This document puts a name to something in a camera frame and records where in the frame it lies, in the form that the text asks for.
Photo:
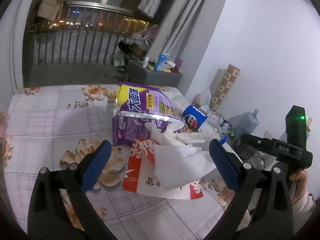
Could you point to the red white paper bag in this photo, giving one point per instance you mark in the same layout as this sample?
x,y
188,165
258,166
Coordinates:
x,y
140,178

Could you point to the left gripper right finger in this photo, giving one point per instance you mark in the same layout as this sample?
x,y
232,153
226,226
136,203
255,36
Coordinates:
x,y
272,217

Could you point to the metal balcony railing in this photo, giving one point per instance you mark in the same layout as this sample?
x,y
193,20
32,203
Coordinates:
x,y
80,35

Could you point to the purple snack bag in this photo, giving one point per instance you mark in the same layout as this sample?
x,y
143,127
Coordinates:
x,y
135,105

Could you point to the Pepsi plastic bottle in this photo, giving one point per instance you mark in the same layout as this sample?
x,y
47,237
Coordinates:
x,y
198,121

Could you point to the white fuzzy sleeve forearm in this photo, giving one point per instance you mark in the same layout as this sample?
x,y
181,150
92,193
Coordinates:
x,y
302,210

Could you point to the white plastic bag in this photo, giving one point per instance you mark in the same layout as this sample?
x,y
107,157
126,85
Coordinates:
x,y
202,99

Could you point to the grey curtain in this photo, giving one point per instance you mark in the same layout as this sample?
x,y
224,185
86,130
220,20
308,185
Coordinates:
x,y
173,27

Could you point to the large water jug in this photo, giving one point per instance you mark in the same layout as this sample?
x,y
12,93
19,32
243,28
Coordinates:
x,y
246,124

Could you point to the patterned cardboard box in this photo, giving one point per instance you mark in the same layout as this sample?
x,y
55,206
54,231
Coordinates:
x,y
222,83

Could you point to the blue detergent bottle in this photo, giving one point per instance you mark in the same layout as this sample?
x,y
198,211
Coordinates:
x,y
159,65

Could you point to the right hand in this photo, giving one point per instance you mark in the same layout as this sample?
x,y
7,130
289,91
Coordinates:
x,y
301,179

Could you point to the white tissue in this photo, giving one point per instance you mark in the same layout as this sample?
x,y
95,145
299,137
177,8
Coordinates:
x,y
177,161

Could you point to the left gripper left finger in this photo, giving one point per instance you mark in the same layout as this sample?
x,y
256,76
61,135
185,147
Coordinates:
x,y
47,215

